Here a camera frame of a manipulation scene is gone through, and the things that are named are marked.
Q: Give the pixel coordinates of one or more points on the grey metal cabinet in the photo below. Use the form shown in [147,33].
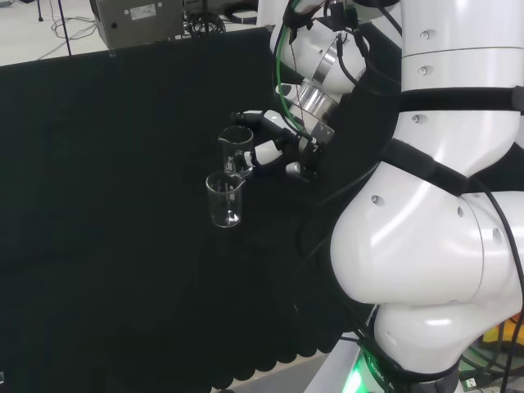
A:
[139,20]

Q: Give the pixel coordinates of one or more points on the thick black tripod pole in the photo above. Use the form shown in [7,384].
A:
[205,18]

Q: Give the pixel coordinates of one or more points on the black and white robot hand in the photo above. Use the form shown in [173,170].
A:
[268,153]

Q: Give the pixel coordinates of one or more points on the thin black tripod pole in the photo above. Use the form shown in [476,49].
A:
[63,28]

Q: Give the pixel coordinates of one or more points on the clear glass beaker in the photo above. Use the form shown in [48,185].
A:
[236,147]
[224,200]

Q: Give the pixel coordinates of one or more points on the black bench cloth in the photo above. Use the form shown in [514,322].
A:
[102,204]

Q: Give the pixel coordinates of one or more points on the yellow stop button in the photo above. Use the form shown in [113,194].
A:
[505,331]

